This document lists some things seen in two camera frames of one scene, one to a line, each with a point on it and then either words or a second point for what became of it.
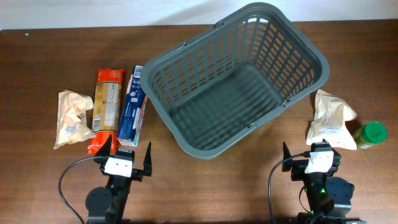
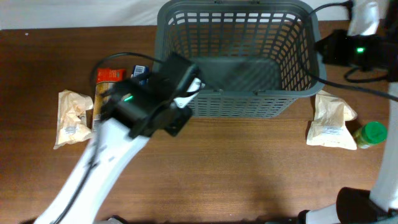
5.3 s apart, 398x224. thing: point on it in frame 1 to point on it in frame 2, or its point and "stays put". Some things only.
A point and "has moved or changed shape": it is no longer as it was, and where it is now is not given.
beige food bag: [329, 122] stays put
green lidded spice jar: [370, 134] stays put
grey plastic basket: [229, 76] has moved or changed shape
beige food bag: [71, 127] stays put
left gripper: [136, 175] to [181, 123]
